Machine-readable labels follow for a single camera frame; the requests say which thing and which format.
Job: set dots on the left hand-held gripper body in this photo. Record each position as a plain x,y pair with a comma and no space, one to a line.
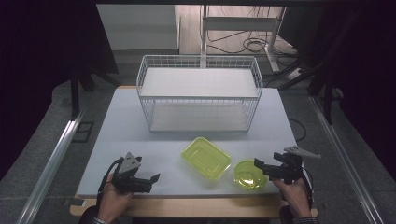
127,168

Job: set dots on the person's right hand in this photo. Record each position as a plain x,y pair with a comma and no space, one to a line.
292,196

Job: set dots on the yellow rectangular plastic container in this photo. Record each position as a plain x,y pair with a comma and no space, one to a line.
206,158

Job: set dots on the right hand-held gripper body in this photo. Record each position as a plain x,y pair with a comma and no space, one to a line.
292,168

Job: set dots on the black stand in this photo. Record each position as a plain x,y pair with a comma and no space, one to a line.
323,81
74,90

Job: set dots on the white desk frame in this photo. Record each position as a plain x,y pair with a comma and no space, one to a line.
243,23

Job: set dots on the aluminium rail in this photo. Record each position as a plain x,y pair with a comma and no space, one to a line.
342,155
53,158

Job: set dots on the white power strip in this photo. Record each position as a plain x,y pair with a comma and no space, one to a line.
294,73

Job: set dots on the person's left hand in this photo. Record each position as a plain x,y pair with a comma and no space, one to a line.
113,199

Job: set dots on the yellow round plastic container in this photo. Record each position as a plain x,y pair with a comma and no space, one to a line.
247,175

